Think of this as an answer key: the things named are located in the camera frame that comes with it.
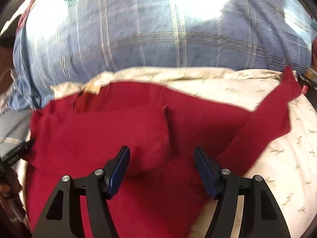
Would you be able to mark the dark small box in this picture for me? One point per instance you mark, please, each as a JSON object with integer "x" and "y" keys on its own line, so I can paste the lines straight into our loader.
{"x": 308, "y": 81}

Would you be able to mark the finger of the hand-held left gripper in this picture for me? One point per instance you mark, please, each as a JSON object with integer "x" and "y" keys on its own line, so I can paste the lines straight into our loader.
{"x": 16, "y": 152}

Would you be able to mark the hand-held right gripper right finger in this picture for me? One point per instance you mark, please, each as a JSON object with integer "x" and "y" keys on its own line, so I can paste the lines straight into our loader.
{"x": 205, "y": 171}

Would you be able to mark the cream leaf-print bedsheet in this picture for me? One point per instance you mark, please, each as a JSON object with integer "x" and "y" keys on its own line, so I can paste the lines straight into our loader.
{"x": 272, "y": 166}

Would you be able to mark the person's left hand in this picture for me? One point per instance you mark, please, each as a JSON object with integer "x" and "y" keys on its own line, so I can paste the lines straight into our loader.
{"x": 11, "y": 181}

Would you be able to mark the red white printed cloth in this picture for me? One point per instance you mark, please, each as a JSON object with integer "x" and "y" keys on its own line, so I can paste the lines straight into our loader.
{"x": 23, "y": 14}

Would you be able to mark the dark red small garment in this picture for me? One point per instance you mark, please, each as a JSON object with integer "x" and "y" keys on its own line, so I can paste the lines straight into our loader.
{"x": 99, "y": 133}

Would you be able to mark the blue plaid blanket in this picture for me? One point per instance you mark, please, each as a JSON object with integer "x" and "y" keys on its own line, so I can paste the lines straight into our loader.
{"x": 148, "y": 29}

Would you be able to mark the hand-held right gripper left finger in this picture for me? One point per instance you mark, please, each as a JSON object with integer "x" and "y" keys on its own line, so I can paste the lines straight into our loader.
{"x": 118, "y": 171}

